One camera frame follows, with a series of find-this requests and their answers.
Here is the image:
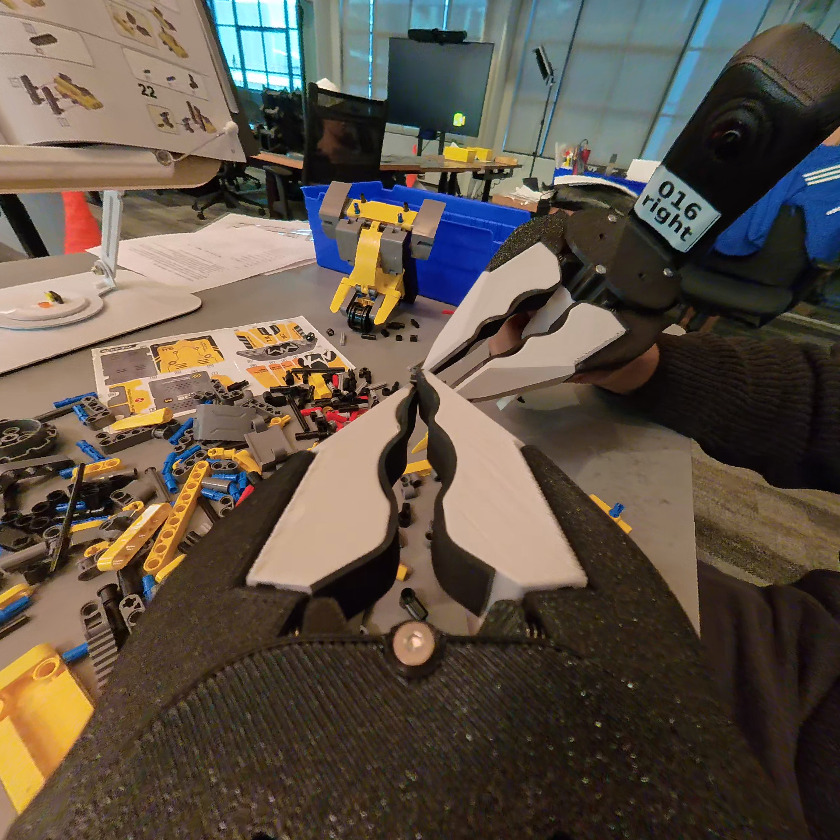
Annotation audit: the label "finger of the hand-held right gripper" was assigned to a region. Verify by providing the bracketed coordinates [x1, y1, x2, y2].
[423, 241, 565, 376]
[453, 289, 627, 403]

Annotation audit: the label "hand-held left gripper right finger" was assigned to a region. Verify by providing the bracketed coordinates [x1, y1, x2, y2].
[417, 369, 589, 619]

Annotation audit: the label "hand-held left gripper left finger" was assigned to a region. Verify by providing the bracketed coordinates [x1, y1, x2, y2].
[246, 384, 421, 618]

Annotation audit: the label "pile of building block pieces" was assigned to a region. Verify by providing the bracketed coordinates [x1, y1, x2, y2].
[0, 363, 437, 664]

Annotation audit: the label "person's right hand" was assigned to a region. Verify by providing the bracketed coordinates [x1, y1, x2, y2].
[489, 314, 662, 396]

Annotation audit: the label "blue storage bin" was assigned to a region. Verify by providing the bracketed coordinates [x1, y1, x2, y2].
[301, 182, 534, 307]

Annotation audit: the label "blue jacket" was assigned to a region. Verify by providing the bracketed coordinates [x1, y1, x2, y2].
[712, 141, 840, 261]

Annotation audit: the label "yellow plate with blue pins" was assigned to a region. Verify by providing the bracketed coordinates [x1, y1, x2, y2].
[586, 493, 635, 536]

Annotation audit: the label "yellow grey toy robot model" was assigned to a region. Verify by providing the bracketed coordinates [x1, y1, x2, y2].
[318, 180, 448, 333]

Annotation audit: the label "wooden background desk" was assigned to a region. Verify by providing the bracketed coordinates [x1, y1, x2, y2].
[251, 150, 526, 221]

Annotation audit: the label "yellow and grey sticker sheet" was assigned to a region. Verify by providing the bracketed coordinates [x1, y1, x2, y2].
[92, 315, 357, 434]

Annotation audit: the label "black light stand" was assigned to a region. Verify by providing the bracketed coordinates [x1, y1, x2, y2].
[530, 45, 560, 161]

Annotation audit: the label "black television screen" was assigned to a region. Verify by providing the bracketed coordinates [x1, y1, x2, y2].
[386, 36, 496, 140]

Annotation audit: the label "black mesh office chair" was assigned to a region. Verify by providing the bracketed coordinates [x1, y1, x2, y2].
[304, 82, 389, 189]

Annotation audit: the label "printed paper sheets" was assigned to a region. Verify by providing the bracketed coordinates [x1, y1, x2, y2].
[88, 212, 317, 294]

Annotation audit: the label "dark grey gear wheel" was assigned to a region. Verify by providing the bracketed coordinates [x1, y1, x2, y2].
[0, 420, 60, 464]

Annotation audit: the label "person's torso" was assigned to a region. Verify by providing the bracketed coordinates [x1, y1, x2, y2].
[694, 561, 840, 840]

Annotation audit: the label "large yellow block piece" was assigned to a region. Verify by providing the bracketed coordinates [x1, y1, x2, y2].
[0, 643, 95, 815]

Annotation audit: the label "orange traffic cone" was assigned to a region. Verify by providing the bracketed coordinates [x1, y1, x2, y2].
[61, 190, 104, 255]

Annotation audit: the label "instruction booklet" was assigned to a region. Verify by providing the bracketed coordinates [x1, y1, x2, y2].
[0, 0, 248, 163]

